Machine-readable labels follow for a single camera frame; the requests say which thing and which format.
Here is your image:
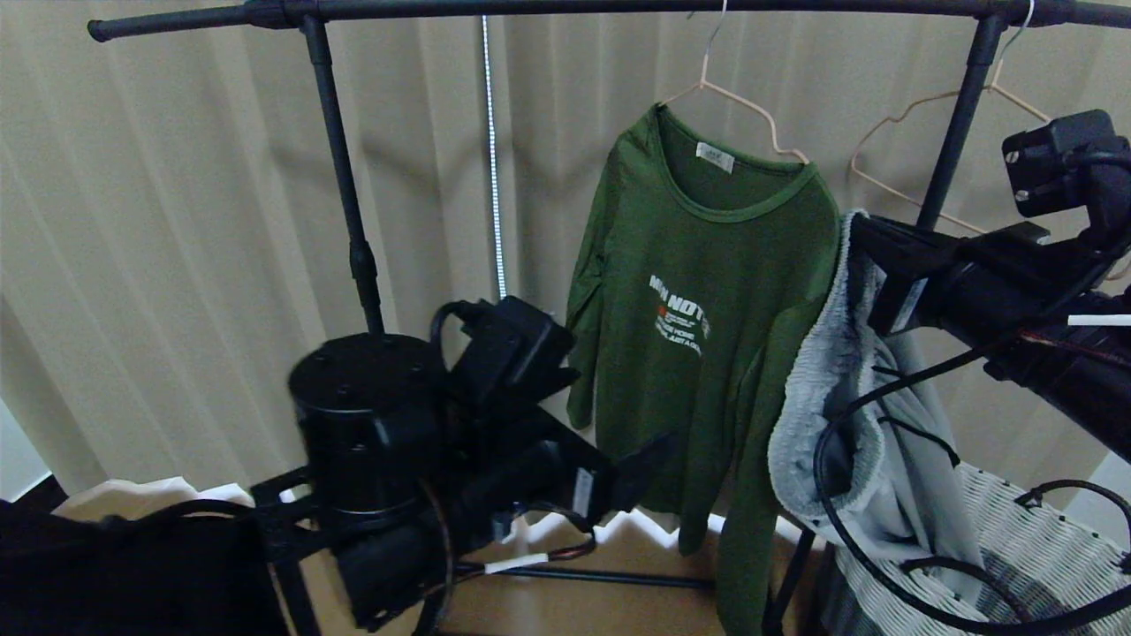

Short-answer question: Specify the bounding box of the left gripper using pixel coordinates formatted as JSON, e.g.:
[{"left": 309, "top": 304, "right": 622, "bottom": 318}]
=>
[{"left": 336, "top": 367, "right": 683, "bottom": 628}]

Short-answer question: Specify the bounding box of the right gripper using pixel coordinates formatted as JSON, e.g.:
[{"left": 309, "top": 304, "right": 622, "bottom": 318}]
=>
[{"left": 870, "top": 221, "right": 1074, "bottom": 354}]

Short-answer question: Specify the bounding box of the pink clothes hanger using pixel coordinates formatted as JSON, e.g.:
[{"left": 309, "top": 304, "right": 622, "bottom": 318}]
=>
[
  {"left": 850, "top": 0, "right": 1052, "bottom": 236},
  {"left": 663, "top": 0, "right": 809, "bottom": 164}
]

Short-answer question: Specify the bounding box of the pale grey garment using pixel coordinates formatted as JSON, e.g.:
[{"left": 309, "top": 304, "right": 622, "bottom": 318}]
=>
[{"left": 767, "top": 209, "right": 986, "bottom": 610}]

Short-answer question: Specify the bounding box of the green printed shirt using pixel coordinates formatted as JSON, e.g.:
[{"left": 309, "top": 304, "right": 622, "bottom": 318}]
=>
[{"left": 565, "top": 104, "right": 840, "bottom": 636}]

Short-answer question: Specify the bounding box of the white laundry basket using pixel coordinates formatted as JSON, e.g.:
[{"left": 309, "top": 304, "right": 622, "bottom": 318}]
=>
[{"left": 822, "top": 459, "right": 1131, "bottom": 636}]

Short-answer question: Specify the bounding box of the black clothes rack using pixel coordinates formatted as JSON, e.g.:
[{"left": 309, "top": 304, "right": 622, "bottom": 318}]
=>
[{"left": 87, "top": 0, "right": 1131, "bottom": 636}]

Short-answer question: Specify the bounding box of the beige curtain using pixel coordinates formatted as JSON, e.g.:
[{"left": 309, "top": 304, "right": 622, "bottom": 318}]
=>
[{"left": 0, "top": 0, "right": 1131, "bottom": 549}]

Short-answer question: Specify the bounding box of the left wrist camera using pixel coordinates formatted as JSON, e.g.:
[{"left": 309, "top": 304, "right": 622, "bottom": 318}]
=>
[{"left": 442, "top": 296, "right": 580, "bottom": 407}]

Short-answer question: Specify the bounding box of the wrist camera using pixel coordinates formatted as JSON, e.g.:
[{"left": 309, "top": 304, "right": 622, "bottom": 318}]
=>
[
  {"left": 442, "top": 296, "right": 580, "bottom": 407},
  {"left": 1001, "top": 109, "right": 1131, "bottom": 248}
]

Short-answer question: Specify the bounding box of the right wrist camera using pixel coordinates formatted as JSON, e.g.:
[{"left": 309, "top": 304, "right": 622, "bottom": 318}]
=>
[{"left": 1001, "top": 109, "right": 1131, "bottom": 248}]

